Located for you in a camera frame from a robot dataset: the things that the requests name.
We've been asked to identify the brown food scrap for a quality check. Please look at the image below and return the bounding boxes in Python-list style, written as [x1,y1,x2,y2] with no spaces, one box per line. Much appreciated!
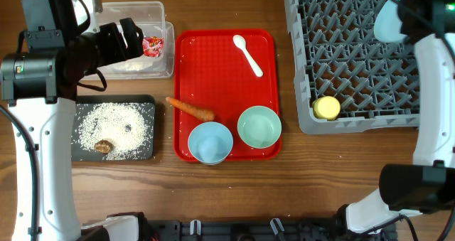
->
[94,140,114,154]

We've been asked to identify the clear plastic waste bin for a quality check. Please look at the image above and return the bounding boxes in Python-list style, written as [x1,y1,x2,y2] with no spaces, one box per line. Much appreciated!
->
[97,1,174,80]

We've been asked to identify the black waste tray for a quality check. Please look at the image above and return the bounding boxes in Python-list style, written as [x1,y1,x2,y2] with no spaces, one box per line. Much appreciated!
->
[70,94,156,163]

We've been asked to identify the white plastic spoon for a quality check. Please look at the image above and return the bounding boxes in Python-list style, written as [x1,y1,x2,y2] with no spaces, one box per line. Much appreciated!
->
[232,35,263,77]

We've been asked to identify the yellow plastic cup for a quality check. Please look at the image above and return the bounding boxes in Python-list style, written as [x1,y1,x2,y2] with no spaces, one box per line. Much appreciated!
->
[312,96,341,121]

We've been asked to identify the red snack wrapper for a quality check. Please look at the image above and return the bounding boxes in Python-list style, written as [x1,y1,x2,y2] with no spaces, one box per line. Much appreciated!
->
[142,36,164,58]

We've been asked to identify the white rice grains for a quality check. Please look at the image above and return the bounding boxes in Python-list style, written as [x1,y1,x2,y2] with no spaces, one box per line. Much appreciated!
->
[73,102,156,161]

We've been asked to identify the grey dishwasher rack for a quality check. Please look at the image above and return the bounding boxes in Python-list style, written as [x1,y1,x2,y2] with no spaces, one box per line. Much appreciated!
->
[284,0,419,134]

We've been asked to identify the red plastic tray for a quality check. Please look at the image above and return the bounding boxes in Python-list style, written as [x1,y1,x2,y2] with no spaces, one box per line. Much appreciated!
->
[173,28,282,161]

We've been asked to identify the crumpled white tissue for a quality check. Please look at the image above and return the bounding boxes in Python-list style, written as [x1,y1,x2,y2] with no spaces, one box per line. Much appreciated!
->
[109,60,151,72]

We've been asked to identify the orange carrot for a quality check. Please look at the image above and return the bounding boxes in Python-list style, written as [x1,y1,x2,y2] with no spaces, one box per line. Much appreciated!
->
[166,97,215,122]

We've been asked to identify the green bowl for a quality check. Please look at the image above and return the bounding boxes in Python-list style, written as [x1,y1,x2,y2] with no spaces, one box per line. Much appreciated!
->
[237,106,282,149]

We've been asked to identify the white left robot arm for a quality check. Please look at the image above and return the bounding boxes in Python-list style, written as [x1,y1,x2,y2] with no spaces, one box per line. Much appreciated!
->
[1,0,151,240]

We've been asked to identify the small light blue bowl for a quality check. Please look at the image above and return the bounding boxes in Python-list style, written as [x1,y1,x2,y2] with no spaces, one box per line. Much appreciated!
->
[188,122,234,165]

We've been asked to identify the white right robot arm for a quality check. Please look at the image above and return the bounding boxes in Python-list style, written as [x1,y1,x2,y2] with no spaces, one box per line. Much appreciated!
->
[330,0,454,238]

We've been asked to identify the large light blue plate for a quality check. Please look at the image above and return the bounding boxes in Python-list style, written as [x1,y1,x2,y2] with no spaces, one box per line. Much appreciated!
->
[374,0,406,43]

